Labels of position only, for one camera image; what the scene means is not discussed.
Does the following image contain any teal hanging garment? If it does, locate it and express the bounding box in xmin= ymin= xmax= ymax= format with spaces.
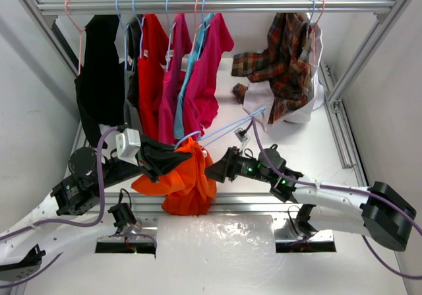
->
xmin=173 ymin=26 xmax=205 ymax=140

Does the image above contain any orange t shirt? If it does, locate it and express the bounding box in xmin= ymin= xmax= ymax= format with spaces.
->
xmin=131 ymin=137 xmax=217 ymax=216

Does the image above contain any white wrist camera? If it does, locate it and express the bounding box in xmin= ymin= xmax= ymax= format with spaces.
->
xmin=115 ymin=128 xmax=141 ymax=166
xmin=234 ymin=128 xmax=250 ymax=144

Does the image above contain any grey hanging garment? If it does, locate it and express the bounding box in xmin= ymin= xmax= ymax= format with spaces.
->
xmin=123 ymin=15 xmax=143 ymax=134

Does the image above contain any red hanging t shirt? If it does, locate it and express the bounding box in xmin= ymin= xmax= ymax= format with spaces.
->
xmin=138 ymin=14 xmax=168 ymax=140

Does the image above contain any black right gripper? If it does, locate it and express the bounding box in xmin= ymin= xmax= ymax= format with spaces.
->
xmin=201 ymin=147 xmax=275 ymax=184

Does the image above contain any magenta hanging shirt right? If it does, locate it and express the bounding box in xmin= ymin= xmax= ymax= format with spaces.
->
xmin=181 ymin=13 xmax=234 ymax=137

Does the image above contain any plaid flannel shirt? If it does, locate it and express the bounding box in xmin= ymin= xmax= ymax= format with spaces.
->
xmin=231 ymin=13 xmax=312 ymax=124

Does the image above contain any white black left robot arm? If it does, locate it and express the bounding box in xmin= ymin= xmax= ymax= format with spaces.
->
xmin=1 ymin=127 xmax=193 ymax=288

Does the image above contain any magenta hanging shirt left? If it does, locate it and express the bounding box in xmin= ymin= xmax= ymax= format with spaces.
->
xmin=158 ymin=13 xmax=192 ymax=145

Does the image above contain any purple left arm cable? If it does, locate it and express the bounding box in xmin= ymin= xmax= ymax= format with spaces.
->
xmin=0 ymin=125 xmax=158 ymax=289

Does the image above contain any aluminium hanging rail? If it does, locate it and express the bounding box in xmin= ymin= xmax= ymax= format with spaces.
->
xmin=38 ymin=0 xmax=396 ymax=16

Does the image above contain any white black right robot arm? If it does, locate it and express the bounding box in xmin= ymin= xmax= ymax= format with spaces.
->
xmin=205 ymin=145 xmax=416 ymax=251

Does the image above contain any black hanging garment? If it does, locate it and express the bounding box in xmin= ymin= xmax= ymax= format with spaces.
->
xmin=75 ymin=15 xmax=125 ymax=148

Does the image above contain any magenta hanging shirt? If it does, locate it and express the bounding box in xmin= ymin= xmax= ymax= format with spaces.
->
xmin=181 ymin=13 xmax=234 ymax=137
xmin=158 ymin=13 xmax=192 ymax=145

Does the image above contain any white hanging garment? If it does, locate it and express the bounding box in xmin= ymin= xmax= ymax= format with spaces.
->
xmin=232 ymin=13 xmax=324 ymax=130

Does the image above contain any blue hanger right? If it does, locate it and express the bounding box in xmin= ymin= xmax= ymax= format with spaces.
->
xmin=305 ymin=0 xmax=316 ymax=40

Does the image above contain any aluminium frame front rail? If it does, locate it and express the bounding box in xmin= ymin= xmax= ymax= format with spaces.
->
xmin=95 ymin=191 xmax=367 ymax=214

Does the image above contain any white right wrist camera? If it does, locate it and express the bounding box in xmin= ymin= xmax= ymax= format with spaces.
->
xmin=234 ymin=128 xmax=250 ymax=144

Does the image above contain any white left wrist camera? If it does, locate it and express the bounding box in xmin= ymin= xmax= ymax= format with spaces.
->
xmin=115 ymin=128 xmax=141 ymax=166

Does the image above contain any pink hanger far left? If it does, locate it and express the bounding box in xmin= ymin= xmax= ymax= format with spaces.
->
xmin=64 ymin=0 xmax=86 ymax=77

